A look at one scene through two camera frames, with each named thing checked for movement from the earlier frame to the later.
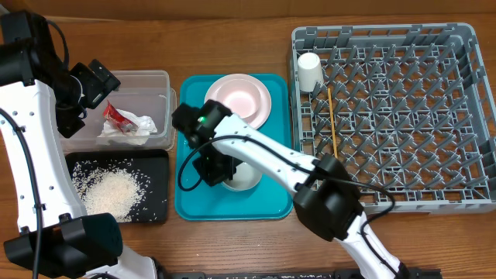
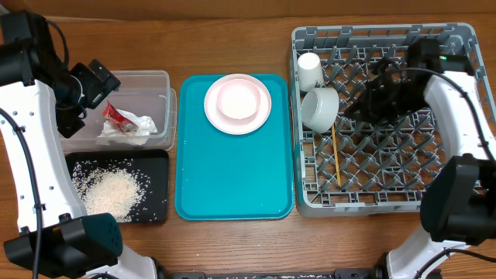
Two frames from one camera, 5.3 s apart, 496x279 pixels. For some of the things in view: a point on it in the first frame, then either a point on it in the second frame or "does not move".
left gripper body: [94, 89] does not move
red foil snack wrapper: [118, 119] does not move
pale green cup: [309, 71] does not move
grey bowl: [245, 177] -> [319, 108]
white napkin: [111, 135] does not move
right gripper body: [215, 163] -> [388, 101]
